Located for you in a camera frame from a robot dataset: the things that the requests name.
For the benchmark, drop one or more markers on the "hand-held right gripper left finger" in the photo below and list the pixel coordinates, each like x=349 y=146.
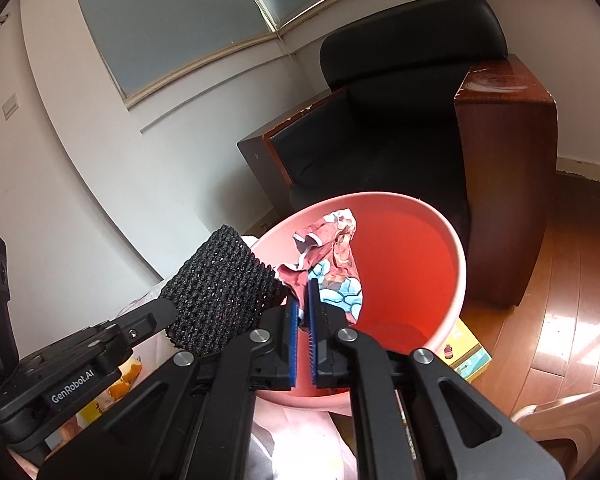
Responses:
x=293 y=345

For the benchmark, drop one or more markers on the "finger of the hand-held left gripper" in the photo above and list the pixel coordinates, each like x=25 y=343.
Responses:
x=145 y=322

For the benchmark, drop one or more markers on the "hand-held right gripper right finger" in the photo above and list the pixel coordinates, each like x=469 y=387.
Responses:
x=312 y=340

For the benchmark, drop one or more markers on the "black knitted cloth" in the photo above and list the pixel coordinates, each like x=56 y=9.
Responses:
x=220 y=290

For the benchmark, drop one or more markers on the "colourful wrapper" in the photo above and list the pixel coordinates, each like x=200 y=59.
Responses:
x=335 y=260

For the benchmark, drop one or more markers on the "pink plastic bin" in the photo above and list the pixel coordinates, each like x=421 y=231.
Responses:
x=410 y=270

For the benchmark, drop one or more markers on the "yellow packet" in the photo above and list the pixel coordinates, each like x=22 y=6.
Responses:
x=92 y=410

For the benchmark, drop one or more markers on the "floral blanket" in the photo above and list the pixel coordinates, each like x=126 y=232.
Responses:
x=300 y=440

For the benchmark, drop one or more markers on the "yellow picture book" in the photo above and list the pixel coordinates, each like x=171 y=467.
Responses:
x=467 y=355

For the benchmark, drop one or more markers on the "black armchair with wooden arms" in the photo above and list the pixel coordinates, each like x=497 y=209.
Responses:
x=390 y=135

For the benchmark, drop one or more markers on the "beige plastic chair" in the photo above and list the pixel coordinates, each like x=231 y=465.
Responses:
x=570 y=410

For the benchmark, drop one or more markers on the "frosted glass window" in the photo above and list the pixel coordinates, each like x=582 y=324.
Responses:
x=180 y=15

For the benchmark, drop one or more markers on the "white wall switch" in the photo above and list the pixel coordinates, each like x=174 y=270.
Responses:
x=10 y=106

